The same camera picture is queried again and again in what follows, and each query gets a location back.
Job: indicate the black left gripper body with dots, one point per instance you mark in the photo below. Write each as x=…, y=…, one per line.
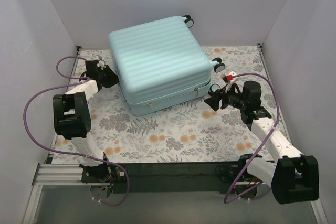
x=109, y=77

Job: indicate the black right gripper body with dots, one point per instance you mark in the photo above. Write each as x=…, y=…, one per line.
x=218, y=99

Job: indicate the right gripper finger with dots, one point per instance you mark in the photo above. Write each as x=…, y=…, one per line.
x=225, y=99
x=214, y=101

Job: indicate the light blue suitcase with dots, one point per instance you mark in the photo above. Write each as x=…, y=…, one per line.
x=161, y=64

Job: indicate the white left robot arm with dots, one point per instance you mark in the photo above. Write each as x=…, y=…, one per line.
x=72, y=119

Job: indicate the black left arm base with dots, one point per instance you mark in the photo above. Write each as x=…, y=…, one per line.
x=103, y=173

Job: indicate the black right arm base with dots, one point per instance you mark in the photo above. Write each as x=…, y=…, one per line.
x=228, y=171

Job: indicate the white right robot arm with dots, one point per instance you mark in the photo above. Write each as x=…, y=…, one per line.
x=292, y=176

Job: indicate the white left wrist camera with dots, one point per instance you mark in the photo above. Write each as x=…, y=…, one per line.
x=100, y=63

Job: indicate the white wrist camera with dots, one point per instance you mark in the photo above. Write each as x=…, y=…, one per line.
x=100, y=63
x=229, y=80

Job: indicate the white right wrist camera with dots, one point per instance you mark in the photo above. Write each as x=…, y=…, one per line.
x=229, y=80

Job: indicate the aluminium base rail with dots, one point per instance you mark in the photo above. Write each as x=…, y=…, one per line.
x=155, y=193

